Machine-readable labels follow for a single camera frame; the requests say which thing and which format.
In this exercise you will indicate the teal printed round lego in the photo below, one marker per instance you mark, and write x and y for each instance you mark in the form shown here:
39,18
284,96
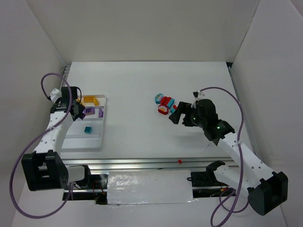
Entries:
158,98

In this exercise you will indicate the small teal lego cube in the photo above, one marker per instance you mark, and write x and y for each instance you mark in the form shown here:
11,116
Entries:
88,130

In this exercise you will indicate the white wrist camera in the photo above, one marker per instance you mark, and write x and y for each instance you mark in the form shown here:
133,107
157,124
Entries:
198,95
55,95

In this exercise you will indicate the purple brick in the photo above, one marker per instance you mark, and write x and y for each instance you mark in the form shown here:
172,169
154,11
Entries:
89,111

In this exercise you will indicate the red lego brick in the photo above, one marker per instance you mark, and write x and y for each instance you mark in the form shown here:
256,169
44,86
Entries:
164,100

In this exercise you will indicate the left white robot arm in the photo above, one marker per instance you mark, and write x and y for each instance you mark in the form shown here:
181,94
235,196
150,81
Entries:
44,168

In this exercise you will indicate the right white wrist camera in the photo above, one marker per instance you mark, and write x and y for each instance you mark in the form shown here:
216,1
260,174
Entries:
198,95

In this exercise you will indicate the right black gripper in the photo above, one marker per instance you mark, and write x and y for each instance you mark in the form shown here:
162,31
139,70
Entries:
183,110

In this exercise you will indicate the teal red small lego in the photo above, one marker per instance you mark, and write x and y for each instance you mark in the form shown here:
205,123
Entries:
173,109

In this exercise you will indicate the red white flower lego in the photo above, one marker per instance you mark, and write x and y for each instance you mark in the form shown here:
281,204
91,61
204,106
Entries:
163,109

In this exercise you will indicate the purple paw print lego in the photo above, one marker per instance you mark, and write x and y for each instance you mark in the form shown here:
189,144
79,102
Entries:
100,113

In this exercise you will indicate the white foil cover panel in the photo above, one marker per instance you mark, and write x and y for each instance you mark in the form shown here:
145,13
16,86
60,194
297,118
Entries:
149,187

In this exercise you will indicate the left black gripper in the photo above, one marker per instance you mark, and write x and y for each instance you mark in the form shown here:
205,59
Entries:
77,110

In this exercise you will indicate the white compartment sorting tray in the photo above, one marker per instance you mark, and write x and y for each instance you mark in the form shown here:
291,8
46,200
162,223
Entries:
87,134

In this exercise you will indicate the teal lego brick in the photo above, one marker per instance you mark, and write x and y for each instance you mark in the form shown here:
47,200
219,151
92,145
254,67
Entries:
170,102

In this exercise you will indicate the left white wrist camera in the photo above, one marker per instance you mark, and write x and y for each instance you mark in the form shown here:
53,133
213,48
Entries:
55,95

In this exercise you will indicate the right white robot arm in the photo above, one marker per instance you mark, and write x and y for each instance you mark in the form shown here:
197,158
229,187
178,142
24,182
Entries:
264,188

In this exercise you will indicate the large yellow lego brick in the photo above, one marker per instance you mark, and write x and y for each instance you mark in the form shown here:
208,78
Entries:
89,99

